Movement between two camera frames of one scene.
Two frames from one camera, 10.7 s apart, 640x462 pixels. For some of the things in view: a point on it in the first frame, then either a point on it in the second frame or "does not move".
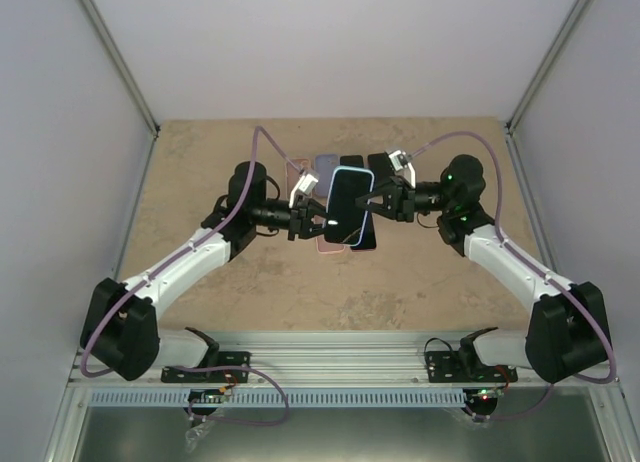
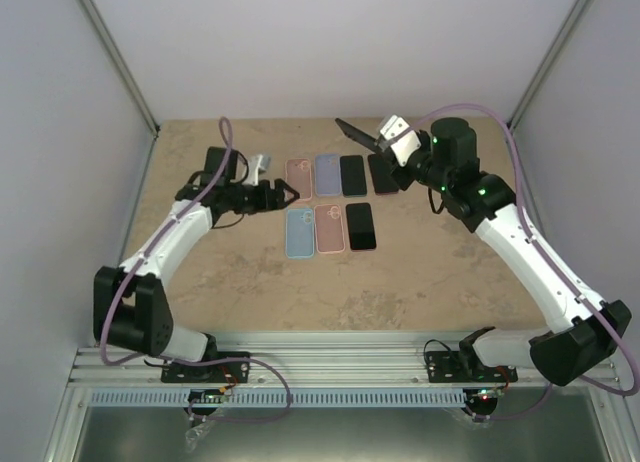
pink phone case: x=295 y=168 does not move
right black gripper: x=404 y=200 -> x=403 y=182
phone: x=345 y=218 -> x=358 y=136
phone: x=381 y=165 does not move
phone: x=368 y=240 does not move
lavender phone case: x=325 y=166 does not move
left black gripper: x=303 y=212 -> x=276 y=201
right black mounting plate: x=445 y=367 does not move
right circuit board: x=490 y=394 does not move
